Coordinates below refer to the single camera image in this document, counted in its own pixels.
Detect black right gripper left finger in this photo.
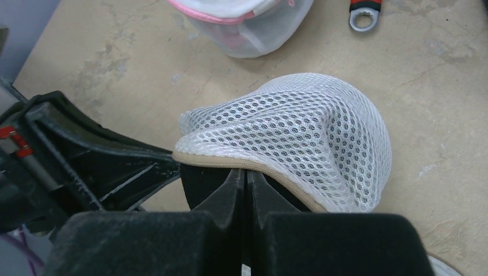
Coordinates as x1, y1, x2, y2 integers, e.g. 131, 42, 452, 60
44, 170, 245, 275

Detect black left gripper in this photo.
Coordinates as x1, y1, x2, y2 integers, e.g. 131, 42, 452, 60
1, 91, 180, 233

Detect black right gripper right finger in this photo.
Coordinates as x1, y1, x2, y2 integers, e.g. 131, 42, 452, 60
247, 171, 434, 275

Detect pink-rimmed mesh laundry bag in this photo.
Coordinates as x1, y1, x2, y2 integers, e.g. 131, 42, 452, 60
169, 0, 313, 59

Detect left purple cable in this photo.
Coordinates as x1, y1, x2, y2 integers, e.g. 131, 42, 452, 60
0, 224, 47, 276

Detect red-handled adjustable wrench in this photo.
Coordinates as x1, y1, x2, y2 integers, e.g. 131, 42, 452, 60
349, 0, 382, 32

